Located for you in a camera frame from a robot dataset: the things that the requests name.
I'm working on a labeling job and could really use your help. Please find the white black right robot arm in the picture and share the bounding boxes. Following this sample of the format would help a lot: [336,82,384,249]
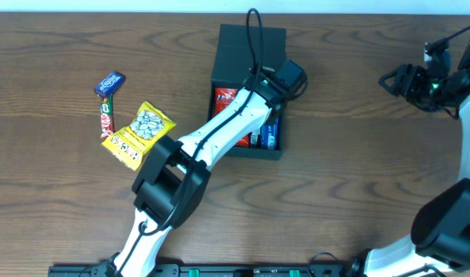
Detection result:
[358,38,470,277]

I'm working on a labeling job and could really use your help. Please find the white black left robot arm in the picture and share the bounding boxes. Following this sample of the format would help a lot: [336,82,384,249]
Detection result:
[106,73,300,276]

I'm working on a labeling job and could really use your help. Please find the blue Eclipse mints box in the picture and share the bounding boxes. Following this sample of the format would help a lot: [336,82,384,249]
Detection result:
[94,72,126,98]

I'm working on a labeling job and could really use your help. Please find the red KitKat bar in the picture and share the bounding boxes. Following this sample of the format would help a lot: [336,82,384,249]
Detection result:
[100,95,115,139]

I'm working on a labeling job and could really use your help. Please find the dark green gift box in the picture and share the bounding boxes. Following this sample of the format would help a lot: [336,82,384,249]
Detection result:
[207,24,286,161]

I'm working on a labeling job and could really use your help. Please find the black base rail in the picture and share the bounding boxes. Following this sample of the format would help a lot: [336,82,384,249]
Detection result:
[48,262,358,277]

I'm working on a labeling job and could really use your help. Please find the yellow Hacks candy bag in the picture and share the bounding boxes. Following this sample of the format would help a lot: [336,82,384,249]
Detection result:
[102,102,176,171]

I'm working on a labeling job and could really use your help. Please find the blue biscuit packet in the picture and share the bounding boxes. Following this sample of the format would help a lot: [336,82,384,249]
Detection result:
[260,119,278,150]

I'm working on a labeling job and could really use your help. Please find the red Hacks candy bag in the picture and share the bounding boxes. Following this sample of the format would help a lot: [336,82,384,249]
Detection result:
[212,88,250,148]

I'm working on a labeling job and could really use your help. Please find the black red snack packet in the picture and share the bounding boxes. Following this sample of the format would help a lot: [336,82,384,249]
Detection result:
[250,129,261,148]

